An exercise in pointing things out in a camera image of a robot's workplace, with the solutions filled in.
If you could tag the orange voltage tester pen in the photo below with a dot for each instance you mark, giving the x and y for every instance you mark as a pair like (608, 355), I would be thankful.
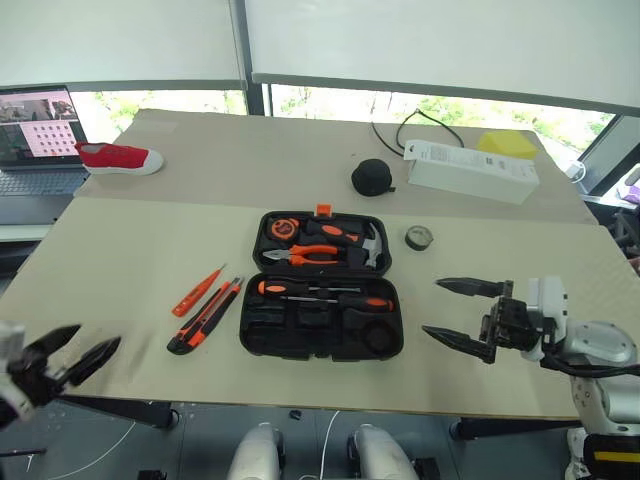
(192, 297)

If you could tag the orange black utility knife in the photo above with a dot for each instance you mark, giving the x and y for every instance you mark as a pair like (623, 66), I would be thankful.
(200, 327)

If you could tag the open laptop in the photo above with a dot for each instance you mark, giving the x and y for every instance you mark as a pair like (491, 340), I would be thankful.
(35, 135)

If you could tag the yellow sponge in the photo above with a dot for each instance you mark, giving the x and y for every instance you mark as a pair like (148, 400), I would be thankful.
(507, 144)

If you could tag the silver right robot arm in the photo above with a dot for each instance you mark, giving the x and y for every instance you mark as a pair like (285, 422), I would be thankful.
(600, 345)

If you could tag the dark monitor screen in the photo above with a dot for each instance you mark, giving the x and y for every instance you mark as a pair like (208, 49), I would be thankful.
(612, 150)

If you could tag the wide white roller blind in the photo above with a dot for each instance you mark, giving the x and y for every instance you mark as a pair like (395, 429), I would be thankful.
(440, 45)

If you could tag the black chair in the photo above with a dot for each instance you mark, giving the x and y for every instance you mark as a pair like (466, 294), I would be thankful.
(627, 235)

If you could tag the black round pouch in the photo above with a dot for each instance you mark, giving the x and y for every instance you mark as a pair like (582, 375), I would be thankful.
(372, 177)

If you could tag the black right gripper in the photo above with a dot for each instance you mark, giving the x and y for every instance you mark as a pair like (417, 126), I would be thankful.
(515, 327)

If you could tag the long white cardboard box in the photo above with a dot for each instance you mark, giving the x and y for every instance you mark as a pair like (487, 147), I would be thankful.
(465, 175)

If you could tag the purple object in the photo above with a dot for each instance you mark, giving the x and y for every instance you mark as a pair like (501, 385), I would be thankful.
(632, 192)

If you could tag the black table frame leg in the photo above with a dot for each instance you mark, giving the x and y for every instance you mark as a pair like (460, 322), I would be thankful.
(510, 429)

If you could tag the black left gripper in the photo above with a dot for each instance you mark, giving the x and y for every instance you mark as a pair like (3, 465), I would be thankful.
(35, 380)

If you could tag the grey tape roll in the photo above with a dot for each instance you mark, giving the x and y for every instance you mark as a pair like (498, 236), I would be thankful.
(419, 238)

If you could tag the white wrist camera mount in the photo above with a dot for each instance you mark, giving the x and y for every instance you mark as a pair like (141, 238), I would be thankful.
(10, 337)
(547, 295)

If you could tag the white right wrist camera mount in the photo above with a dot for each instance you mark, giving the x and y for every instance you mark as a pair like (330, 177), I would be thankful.
(547, 295)

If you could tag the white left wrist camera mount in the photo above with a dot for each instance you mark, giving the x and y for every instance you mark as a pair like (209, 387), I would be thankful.
(10, 337)

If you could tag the grey window pillar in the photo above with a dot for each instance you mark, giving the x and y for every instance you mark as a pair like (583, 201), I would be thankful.
(255, 95)

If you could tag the silver rounded robot leg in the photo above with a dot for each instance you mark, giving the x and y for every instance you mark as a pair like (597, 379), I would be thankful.
(257, 450)
(380, 452)

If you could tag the black plastic tool case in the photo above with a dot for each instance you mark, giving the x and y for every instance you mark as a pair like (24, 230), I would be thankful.
(320, 345)

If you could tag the red canvas shoe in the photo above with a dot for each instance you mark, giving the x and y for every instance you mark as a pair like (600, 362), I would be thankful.
(117, 159)

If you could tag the orange black tape measure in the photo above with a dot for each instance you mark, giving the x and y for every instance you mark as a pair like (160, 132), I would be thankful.
(284, 229)

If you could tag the small white desk object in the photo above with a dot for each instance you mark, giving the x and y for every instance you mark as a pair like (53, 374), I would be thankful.
(577, 171)

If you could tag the small black floor object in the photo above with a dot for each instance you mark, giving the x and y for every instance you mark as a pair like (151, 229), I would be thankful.
(295, 414)

